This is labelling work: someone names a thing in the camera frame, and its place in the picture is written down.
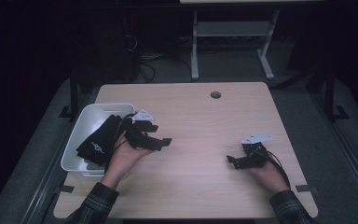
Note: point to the grey metal frame rail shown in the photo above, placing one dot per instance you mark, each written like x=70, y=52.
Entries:
x=348, y=155
x=48, y=174

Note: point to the black upright stand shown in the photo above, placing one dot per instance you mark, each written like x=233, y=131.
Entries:
x=330, y=93
x=73, y=93

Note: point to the person's left hand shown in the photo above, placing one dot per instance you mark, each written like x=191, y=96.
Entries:
x=122, y=161

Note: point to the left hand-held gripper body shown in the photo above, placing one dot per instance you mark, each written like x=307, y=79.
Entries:
x=136, y=135

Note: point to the person's right hand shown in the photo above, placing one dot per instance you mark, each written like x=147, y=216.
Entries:
x=272, y=179

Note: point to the white plastic bin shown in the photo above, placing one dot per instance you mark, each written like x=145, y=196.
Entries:
x=84, y=127

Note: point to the white metal stand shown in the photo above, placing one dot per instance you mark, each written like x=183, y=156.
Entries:
x=230, y=29

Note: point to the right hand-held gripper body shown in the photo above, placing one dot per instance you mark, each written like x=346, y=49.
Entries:
x=256, y=154

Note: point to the grey tape strip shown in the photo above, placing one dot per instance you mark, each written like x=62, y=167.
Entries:
x=306, y=188
x=66, y=188

